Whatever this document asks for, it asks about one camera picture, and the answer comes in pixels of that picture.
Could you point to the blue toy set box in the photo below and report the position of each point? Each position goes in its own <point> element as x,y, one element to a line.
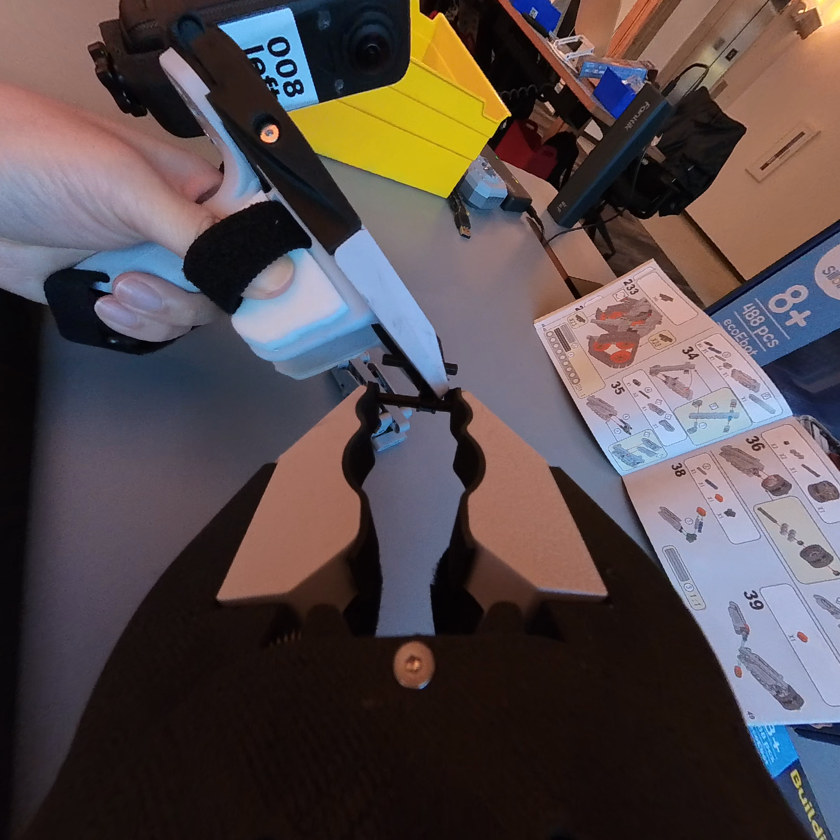
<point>787,308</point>

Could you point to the black bag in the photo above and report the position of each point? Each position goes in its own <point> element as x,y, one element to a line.
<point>702,144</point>

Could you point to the blue plastic bin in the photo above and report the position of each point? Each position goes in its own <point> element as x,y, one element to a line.
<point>525,10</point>

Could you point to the white wall sign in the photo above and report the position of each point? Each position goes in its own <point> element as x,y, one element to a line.
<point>784,154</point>

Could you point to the wooden workbench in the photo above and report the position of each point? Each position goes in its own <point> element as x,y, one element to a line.
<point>558,62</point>

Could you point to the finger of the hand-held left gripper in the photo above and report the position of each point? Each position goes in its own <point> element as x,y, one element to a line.
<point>394,308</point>

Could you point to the stack of yellow plastic bins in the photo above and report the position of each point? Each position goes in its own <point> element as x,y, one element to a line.
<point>394,138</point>

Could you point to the black toy axle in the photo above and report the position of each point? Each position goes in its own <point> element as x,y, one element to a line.
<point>407,400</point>

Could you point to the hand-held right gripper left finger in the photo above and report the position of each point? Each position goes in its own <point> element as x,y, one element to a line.
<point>295,525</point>

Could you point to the building instruction booklet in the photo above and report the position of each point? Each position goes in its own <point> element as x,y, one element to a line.
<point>689,394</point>

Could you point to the black flat monitor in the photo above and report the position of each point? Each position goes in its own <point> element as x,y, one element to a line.
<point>610,157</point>

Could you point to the person's left hand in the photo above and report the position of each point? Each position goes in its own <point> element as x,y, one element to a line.
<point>85,190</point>

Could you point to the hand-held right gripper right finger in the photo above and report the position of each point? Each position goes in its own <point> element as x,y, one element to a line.
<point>525,525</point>

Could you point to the grey toy motor block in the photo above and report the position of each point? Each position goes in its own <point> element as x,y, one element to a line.
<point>482,184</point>

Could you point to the red canister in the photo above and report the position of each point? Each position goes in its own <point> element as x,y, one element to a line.
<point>525,148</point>

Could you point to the grey building brick assembly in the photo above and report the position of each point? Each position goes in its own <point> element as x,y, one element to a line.
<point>394,430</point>

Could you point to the grey desk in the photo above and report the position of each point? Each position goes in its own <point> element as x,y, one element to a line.
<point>197,459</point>

